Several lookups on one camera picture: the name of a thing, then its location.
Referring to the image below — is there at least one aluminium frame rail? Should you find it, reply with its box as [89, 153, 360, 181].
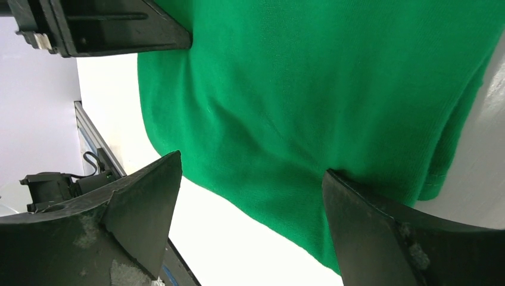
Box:
[74, 101, 200, 285]

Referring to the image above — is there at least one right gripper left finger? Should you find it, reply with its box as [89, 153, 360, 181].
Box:
[1, 151, 182, 285]

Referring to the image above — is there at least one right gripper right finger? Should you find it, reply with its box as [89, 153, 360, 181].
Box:
[322, 170, 504, 285]

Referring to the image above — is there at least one green t shirt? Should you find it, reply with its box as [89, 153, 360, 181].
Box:
[138, 1, 504, 273]

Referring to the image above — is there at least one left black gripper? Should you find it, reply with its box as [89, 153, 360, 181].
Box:
[1, 0, 192, 58]

